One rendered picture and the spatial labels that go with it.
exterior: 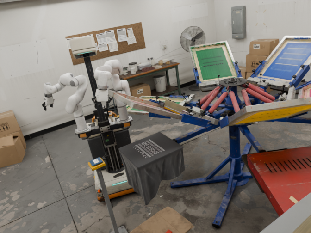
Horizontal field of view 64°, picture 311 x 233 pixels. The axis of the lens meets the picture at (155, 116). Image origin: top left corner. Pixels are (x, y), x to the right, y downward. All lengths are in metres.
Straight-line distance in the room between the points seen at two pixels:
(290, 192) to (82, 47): 1.89
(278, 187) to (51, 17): 5.16
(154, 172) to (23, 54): 4.15
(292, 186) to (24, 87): 5.17
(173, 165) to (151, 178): 0.24
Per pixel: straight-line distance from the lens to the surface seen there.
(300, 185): 1.71
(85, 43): 2.34
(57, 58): 5.82
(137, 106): 1.89
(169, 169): 2.38
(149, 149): 2.40
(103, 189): 2.54
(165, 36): 6.77
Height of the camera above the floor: 2.15
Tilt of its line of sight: 23 degrees down
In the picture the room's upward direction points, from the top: 10 degrees counter-clockwise
